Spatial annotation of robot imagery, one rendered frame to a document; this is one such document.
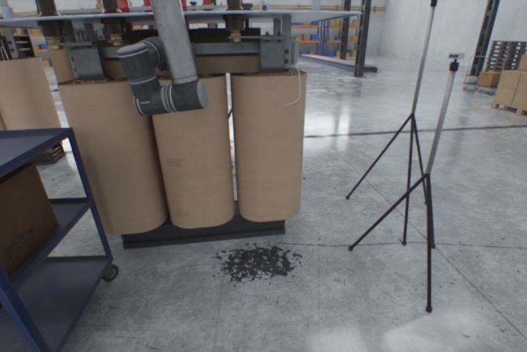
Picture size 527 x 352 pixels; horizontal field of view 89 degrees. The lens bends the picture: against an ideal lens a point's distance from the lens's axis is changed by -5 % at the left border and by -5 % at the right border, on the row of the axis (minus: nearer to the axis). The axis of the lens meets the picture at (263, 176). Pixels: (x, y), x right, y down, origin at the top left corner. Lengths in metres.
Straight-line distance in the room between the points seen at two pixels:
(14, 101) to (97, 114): 2.22
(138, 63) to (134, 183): 0.77
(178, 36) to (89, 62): 0.63
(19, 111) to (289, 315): 3.26
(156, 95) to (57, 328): 1.11
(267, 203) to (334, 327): 0.75
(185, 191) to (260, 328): 0.82
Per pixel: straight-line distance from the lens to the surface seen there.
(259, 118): 1.53
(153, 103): 1.18
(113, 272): 1.91
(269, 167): 1.63
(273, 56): 1.53
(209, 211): 1.74
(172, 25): 1.11
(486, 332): 1.83
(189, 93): 1.12
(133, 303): 1.77
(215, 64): 1.60
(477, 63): 13.91
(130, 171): 1.69
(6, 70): 3.74
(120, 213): 1.83
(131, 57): 1.15
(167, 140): 1.58
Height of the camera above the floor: 1.25
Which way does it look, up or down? 26 degrees down
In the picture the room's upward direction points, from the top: 1 degrees counter-clockwise
